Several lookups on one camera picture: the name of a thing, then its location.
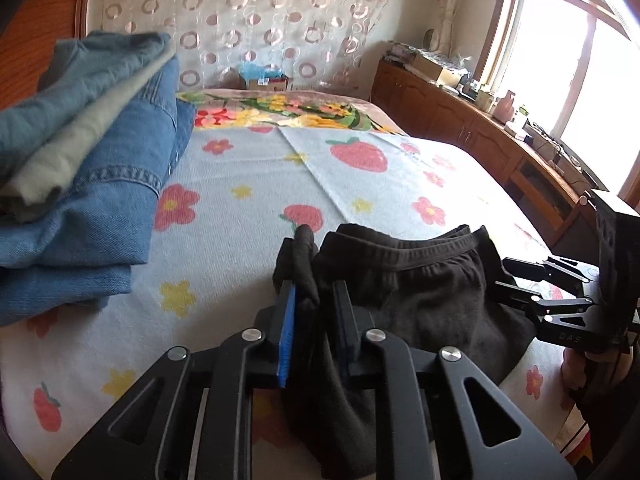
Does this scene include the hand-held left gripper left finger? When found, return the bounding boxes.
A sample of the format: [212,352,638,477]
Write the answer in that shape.
[52,280,298,480]

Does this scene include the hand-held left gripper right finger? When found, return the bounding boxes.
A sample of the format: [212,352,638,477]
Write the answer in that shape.
[332,280,576,480]

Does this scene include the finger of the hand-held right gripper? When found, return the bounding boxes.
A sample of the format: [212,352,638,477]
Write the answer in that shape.
[494,280,598,328]
[501,255,601,295]

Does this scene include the black pants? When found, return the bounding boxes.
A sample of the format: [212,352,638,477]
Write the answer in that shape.
[272,224,538,480]

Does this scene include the grey-green folded pants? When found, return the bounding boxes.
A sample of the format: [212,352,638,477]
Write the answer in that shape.
[0,50,179,224]

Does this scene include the person's right hand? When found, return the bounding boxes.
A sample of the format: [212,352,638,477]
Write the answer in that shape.
[560,347,633,402]

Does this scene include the person's dark clothing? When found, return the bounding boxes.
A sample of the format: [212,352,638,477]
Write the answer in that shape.
[575,400,640,480]

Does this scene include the white flowered blanket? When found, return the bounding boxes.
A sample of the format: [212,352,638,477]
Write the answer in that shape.
[0,125,601,480]

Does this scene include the wooden cabinet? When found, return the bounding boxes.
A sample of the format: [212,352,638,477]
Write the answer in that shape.
[372,57,612,247]

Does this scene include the window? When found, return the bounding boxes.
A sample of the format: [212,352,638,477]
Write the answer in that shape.
[475,0,640,211]

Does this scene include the blue denim folded jeans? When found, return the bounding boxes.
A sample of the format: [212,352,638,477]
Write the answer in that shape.
[0,55,197,329]

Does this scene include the open cardboard box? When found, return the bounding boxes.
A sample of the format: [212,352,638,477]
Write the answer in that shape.
[412,52,464,87]

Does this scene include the small cardboard box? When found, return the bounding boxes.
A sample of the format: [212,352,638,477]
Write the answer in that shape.
[242,72,291,94]

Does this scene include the blue plastic bag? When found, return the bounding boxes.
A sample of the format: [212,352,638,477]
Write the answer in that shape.
[239,62,284,81]

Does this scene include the floral window curtain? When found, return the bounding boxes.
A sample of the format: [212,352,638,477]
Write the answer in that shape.
[435,0,514,57]

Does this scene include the circle patterned sheer curtain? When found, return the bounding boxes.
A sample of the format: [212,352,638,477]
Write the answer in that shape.
[87,0,392,94]

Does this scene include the light blue folded jeans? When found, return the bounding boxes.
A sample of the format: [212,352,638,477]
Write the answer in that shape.
[0,30,174,186]

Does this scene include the wooden wardrobe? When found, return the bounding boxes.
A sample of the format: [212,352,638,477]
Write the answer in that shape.
[0,0,97,111]

